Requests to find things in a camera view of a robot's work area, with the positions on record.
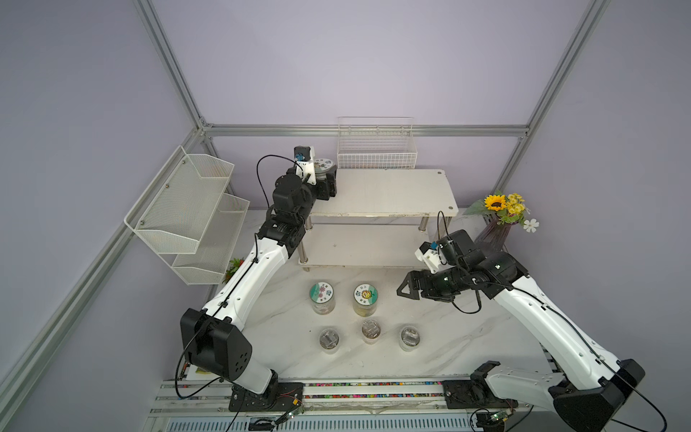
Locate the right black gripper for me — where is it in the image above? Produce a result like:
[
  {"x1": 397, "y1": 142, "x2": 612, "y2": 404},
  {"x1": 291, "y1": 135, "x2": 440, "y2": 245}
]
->
[{"x1": 398, "y1": 265, "x2": 470, "y2": 301}]

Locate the seed jar purple flower lid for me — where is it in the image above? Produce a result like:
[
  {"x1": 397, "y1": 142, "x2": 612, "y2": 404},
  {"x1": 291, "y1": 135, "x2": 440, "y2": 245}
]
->
[{"x1": 310, "y1": 282, "x2": 336, "y2": 315}]

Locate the seed jar green plant lid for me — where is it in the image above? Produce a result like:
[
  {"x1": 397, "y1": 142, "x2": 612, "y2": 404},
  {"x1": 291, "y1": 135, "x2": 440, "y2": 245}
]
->
[{"x1": 314, "y1": 158, "x2": 338, "y2": 181}]

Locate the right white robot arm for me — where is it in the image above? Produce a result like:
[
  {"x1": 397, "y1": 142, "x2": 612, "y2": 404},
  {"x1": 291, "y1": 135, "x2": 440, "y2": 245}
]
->
[{"x1": 397, "y1": 252, "x2": 645, "y2": 431}]

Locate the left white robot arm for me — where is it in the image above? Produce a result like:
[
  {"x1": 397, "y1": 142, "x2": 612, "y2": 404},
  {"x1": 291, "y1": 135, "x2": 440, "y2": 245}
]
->
[{"x1": 178, "y1": 162, "x2": 338, "y2": 395}]

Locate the seed jar sunflower lid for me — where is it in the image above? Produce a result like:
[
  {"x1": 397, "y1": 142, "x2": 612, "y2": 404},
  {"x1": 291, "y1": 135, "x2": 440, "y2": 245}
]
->
[{"x1": 353, "y1": 284, "x2": 379, "y2": 317}]

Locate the white two-tier shelf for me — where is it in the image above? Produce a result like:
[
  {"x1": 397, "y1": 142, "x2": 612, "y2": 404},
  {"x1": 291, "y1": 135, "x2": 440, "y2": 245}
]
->
[{"x1": 298, "y1": 169, "x2": 459, "y2": 270}]

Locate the small clear jar right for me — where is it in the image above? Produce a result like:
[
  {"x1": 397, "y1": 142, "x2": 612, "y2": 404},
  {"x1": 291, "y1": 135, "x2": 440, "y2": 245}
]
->
[{"x1": 399, "y1": 325, "x2": 421, "y2": 352}]

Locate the small clear jar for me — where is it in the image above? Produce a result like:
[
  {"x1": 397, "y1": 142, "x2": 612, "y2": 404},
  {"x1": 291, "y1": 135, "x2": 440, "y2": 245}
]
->
[
  {"x1": 361, "y1": 320, "x2": 381, "y2": 345},
  {"x1": 318, "y1": 328, "x2": 341, "y2": 355},
  {"x1": 399, "y1": 325, "x2": 421, "y2": 352}
]

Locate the small clear jar middle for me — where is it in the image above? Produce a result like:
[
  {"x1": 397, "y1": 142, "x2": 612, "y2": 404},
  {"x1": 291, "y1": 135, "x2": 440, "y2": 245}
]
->
[{"x1": 361, "y1": 320, "x2": 381, "y2": 345}]

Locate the small clear jar left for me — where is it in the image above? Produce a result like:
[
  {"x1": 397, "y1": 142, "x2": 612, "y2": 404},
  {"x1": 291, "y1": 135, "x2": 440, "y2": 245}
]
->
[{"x1": 318, "y1": 328, "x2": 341, "y2": 355}]

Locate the sunflower bouquet in dark vase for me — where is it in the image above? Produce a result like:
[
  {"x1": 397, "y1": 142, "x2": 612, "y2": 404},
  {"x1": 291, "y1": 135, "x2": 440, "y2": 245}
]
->
[{"x1": 464, "y1": 190, "x2": 540, "y2": 255}]

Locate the small red flower pot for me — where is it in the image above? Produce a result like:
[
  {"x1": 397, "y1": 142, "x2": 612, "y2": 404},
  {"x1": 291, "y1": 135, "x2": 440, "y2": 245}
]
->
[{"x1": 223, "y1": 258, "x2": 244, "y2": 284}]

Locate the white wire basket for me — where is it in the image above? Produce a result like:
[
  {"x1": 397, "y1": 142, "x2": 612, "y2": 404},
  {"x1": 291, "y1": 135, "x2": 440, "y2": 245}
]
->
[{"x1": 337, "y1": 116, "x2": 417, "y2": 169}]

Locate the white mesh wall rack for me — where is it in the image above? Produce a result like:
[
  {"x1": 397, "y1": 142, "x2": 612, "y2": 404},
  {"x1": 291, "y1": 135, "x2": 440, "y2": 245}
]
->
[{"x1": 124, "y1": 147, "x2": 249, "y2": 285}]

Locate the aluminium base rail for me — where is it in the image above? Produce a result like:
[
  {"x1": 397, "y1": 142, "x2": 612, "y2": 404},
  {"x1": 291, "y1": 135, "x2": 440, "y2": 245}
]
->
[{"x1": 144, "y1": 378, "x2": 566, "y2": 431}]

